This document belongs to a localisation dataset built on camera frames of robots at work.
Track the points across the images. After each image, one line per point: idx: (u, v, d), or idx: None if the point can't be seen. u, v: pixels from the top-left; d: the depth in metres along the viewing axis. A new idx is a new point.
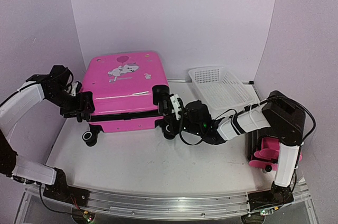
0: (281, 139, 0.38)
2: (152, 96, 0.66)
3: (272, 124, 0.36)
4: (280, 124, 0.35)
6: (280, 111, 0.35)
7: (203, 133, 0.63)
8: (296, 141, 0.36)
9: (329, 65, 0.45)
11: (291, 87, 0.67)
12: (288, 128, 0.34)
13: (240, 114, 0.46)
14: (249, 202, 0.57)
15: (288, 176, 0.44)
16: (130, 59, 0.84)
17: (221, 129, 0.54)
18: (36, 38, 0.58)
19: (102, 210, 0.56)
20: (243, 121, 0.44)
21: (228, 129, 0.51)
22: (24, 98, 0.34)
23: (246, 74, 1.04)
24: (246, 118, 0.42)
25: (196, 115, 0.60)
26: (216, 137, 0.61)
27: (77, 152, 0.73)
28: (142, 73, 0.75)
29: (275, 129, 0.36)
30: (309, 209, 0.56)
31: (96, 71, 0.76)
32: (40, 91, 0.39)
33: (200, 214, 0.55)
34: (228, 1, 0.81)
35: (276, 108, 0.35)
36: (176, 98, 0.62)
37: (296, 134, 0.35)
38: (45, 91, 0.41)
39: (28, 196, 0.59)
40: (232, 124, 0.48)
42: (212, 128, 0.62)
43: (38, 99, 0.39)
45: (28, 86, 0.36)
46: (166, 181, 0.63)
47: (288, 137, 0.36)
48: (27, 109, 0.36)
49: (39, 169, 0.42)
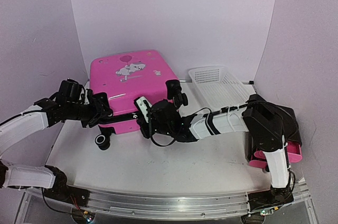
0: (259, 146, 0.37)
2: (166, 92, 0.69)
3: (254, 132, 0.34)
4: (260, 131, 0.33)
6: (260, 117, 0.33)
7: (174, 132, 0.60)
8: (274, 147, 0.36)
9: (329, 64, 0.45)
11: (291, 87, 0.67)
12: (268, 136, 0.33)
13: (215, 115, 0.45)
14: (249, 202, 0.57)
15: (284, 178, 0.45)
16: (134, 58, 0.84)
17: (194, 128, 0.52)
18: (35, 39, 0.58)
19: (102, 210, 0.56)
20: (218, 122, 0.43)
21: (202, 128, 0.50)
22: (21, 123, 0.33)
23: (246, 74, 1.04)
24: (223, 120, 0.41)
25: (162, 114, 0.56)
26: (187, 134, 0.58)
27: (77, 152, 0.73)
28: (150, 70, 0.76)
29: (255, 137, 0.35)
30: (309, 209, 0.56)
31: (103, 72, 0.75)
32: (44, 120, 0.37)
33: (200, 214, 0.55)
34: (227, 1, 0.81)
35: (257, 113, 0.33)
36: (141, 100, 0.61)
37: (275, 141, 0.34)
38: (51, 120, 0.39)
39: (28, 196, 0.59)
40: (206, 124, 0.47)
42: (183, 126, 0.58)
43: (41, 126, 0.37)
45: (33, 112, 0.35)
46: (166, 181, 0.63)
47: (266, 143, 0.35)
48: (25, 134, 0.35)
49: (35, 175, 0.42)
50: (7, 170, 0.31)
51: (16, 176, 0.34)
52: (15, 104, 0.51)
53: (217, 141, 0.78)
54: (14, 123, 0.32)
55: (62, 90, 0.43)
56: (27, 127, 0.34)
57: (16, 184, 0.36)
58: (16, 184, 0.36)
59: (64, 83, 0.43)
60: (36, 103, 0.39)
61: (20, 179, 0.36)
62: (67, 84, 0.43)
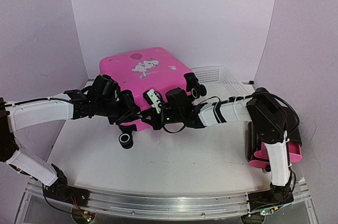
0: (260, 137, 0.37)
2: (186, 85, 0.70)
3: (255, 121, 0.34)
4: (261, 121, 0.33)
6: (264, 107, 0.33)
7: (185, 117, 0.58)
8: (274, 139, 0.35)
9: (329, 65, 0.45)
11: (291, 87, 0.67)
12: (269, 127, 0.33)
13: (223, 103, 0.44)
14: (249, 202, 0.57)
15: (284, 176, 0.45)
16: (144, 56, 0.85)
17: (203, 115, 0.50)
18: (36, 38, 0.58)
19: (102, 210, 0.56)
20: (225, 110, 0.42)
21: (209, 115, 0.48)
22: (44, 109, 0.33)
23: (246, 74, 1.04)
24: (228, 108, 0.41)
25: (175, 100, 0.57)
26: (196, 121, 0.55)
27: (77, 152, 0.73)
28: (166, 66, 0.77)
29: (256, 127, 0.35)
30: (309, 208, 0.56)
31: (119, 71, 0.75)
32: (69, 111, 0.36)
33: (200, 214, 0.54)
34: (227, 2, 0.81)
35: (260, 103, 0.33)
36: (152, 91, 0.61)
37: (275, 133, 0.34)
38: (77, 113, 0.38)
39: (28, 196, 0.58)
40: (213, 112, 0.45)
42: (193, 112, 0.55)
43: (65, 116, 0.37)
45: (58, 101, 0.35)
46: (166, 181, 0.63)
47: (267, 134, 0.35)
48: (48, 119, 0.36)
49: (42, 167, 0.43)
50: (15, 149, 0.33)
51: (20, 159, 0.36)
52: None
53: (218, 140, 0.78)
54: (38, 106, 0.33)
55: (95, 84, 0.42)
56: (50, 113, 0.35)
57: (18, 166, 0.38)
58: (18, 166, 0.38)
59: (100, 78, 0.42)
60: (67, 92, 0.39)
61: (24, 164, 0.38)
62: (101, 80, 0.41)
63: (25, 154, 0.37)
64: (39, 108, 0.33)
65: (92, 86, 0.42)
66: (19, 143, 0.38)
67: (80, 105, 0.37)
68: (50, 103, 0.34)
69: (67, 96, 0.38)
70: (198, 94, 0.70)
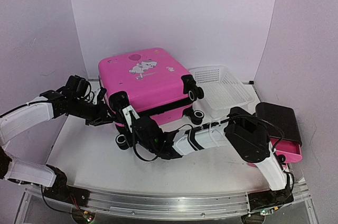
0: (245, 158, 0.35)
2: (182, 87, 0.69)
3: (239, 145, 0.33)
4: (243, 145, 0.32)
6: (244, 132, 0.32)
7: (157, 150, 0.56)
8: (260, 159, 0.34)
9: (329, 64, 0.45)
11: (291, 87, 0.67)
12: (253, 149, 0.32)
13: (197, 131, 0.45)
14: (249, 202, 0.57)
15: (280, 181, 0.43)
16: (143, 56, 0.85)
17: (178, 146, 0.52)
18: (35, 39, 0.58)
19: (102, 210, 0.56)
20: (200, 138, 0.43)
21: (185, 146, 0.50)
22: (27, 113, 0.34)
23: (246, 74, 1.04)
24: (206, 136, 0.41)
25: (144, 133, 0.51)
26: (171, 152, 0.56)
27: (77, 152, 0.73)
28: (163, 67, 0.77)
29: (240, 149, 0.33)
30: (309, 209, 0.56)
31: (115, 72, 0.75)
32: (49, 111, 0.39)
33: (200, 214, 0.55)
34: (227, 1, 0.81)
35: (239, 128, 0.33)
36: (127, 110, 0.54)
37: (260, 154, 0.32)
38: (56, 111, 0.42)
39: (28, 196, 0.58)
40: (189, 141, 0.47)
42: (166, 144, 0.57)
43: (46, 117, 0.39)
45: (37, 103, 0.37)
46: (166, 181, 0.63)
47: (251, 156, 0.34)
48: (30, 124, 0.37)
49: (37, 169, 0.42)
50: (9, 161, 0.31)
51: (18, 169, 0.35)
52: (15, 104, 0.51)
53: None
54: (22, 111, 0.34)
55: (69, 84, 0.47)
56: (32, 118, 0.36)
57: (17, 178, 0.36)
58: (16, 177, 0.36)
59: (72, 78, 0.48)
60: (42, 95, 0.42)
61: (21, 173, 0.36)
62: (76, 80, 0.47)
63: (20, 163, 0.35)
64: (22, 113, 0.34)
65: (65, 87, 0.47)
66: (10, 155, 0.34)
67: (57, 102, 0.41)
68: (30, 108, 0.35)
69: (43, 97, 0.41)
70: (196, 96, 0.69)
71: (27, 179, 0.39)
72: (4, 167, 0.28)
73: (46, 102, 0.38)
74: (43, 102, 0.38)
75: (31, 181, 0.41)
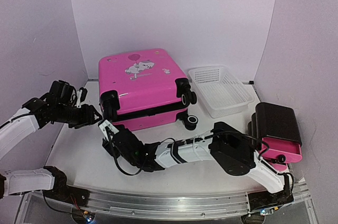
0: (229, 170, 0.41)
2: (176, 90, 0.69)
3: (224, 160, 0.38)
4: (227, 160, 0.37)
6: (227, 149, 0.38)
7: (139, 164, 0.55)
8: (243, 172, 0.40)
9: (329, 64, 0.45)
11: (291, 87, 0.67)
12: (238, 163, 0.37)
13: (180, 146, 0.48)
14: (249, 202, 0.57)
15: (275, 181, 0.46)
16: (142, 57, 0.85)
17: (159, 159, 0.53)
18: (35, 39, 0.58)
19: (102, 210, 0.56)
20: (184, 154, 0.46)
21: (166, 159, 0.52)
22: (10, 132, 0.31)
23: (246, 74, 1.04)
24: (190, 151, 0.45)
25: (124, 148, 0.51)
26: (152, 165, 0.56)
27: (78, 152, 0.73)
28: (159, 68, 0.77)
29: (226, 164, 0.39)
30: (309, 209, 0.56)
31: (111, 71, 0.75)
32: (34, 122, 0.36)
33: (200, 214, 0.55)
34: (227, 1, 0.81)
35: (222, 145, 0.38)
36: (104, 126, 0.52)
37: (243, 167, 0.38)
38: (41, 121, 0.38)
39: (28, 196, 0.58)
40: (172, 156, 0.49)
42: (148, 157, 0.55)
43: (33, 128, 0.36)
45: (20, 118, 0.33)
46: (166, 180, 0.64)
47: (234, 169, 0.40)
48: (18, 138, 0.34)
49: (34, 177, 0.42)
50: (5, 179, 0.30)
51: (15, 183, 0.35)
52: (15, 104, 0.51)
53: None
54: (4, 131, 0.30)
55: (53, 90, 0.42)
56: (17, 133, 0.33)
57: (17, 191, 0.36)
58: (16, 190, 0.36)
59: (55, 83, 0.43)
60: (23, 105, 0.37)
61: (20, 185, 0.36)
62: (58, 85, 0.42)
63: (15, 177, 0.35)
64: (6, 133, 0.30)
65: (49, 93, 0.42)
66: (4, 172, 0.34)
67: (40, 113, 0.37)
68: (13, 123, 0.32)
69: (25, 108, 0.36)
70: (188, 101, 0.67)
71: (25, 190, 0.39)
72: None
73: (28, 114, 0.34)
74: (24, 115, 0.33)
75: (31, 189, 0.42)
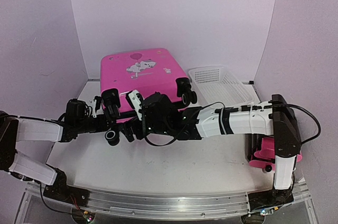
0: (277, 150, 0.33)
2: (176, 90, 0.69)
3: (278, 136, 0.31)
4: (284, 134, 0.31)
6: (289, 122, 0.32)
7: (173, 130, 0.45)
8: (291, 154, 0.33)
9: (329, 63, 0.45)
11: (291, 87, 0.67)
12: (291, 141, 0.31)
13: (232, 111, 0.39)
14: (249, 202, 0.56)
15: (288, 179, 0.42)
16: (144, 56, 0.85)
17: (202, 126, 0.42)
18: (35, 39, 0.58)
19: (102, 210, 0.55)
20: (236, 121, 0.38)
21: (212, 127, 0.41)
22: (44, 127, 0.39)
23: (246, 74, 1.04)
24: (244, 119, 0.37)
25: (157, 112, 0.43)
26: (189, 130, 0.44)
27: (77, 152, 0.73)
28: (160, 68, 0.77)
29: (278, 139, 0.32)
30: (309, 209, 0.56)
31: (113, 69, 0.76)
32: (59, 132, 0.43)
33: (200, 214, 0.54)
34: (227, 1, 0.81)
35: (285, 118, 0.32)
36: (134, 94, 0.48)
37: (294, 148, 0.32)
38: (65, 137, 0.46)
39: (28, 196, 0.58)
40: (219, 121, 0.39)
42: (184, 120, 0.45)
43: (54, 137, 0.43)
45: (52, 123, 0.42)
46: (166, 181, 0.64)
47: (285, 149, 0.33)
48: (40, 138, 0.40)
49: (40, 166, 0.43)
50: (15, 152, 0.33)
51: (21, 163, 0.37)
52: (15, 104, 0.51)
53: (218, 141, 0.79)
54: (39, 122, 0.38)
55: (68, 110, 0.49)
56: (45, 132, 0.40)
57: (19, 173, 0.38)
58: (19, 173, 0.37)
59: (70, 104, 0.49)
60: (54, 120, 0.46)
61: (24, 168, 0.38)
62: (72, 105, 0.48)
63: (23, 157, 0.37)
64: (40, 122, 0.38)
65: (67, 113, 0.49)
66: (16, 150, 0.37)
67: (65, 131, 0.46)
68: (47, 123, 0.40)
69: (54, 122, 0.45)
70: (189, 101, 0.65)
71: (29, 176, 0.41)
72: (10, 159, 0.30)
73: (58, 123, 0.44)
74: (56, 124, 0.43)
75: (33, 177, 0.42)
